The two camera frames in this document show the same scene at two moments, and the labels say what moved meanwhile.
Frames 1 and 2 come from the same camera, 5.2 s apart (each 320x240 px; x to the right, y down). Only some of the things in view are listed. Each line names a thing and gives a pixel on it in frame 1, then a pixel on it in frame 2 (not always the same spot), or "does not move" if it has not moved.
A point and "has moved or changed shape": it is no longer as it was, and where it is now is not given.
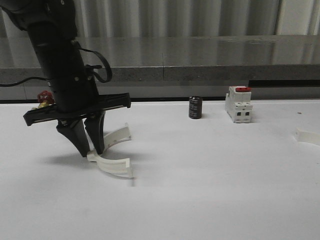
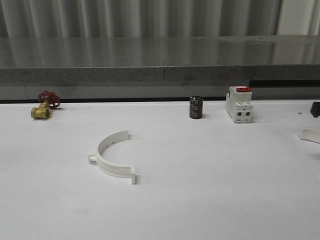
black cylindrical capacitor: (195, 107) does not move
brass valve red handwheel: (45, 98) does not move
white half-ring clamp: (118, 165) has moved or changed shape
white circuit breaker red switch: (238, 104) does not move
